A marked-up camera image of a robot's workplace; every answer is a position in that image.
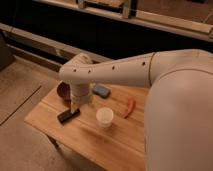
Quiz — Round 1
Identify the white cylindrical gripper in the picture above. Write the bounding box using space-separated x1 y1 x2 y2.
70 84 92 113

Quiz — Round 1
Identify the white ceramic cup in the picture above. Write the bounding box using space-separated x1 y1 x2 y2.
96 107 114 128

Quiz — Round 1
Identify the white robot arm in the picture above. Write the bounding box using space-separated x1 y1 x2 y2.
59 49 213 171

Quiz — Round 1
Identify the black rectangular block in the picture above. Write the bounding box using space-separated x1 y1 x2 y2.
57 109 80 124

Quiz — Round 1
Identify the dark red bowl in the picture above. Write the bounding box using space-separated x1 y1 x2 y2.
57 82 70 101

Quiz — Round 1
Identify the blue sponge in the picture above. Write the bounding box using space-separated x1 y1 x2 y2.
92 84 111 98

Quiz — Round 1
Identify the wooden table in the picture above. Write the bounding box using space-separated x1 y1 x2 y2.
25 85 148 171

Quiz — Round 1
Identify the red chili pepper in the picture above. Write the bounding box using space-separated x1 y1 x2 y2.
122 98 135 118

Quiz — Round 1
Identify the dark cabinet with shelf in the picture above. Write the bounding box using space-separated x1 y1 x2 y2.
0 0 213 73

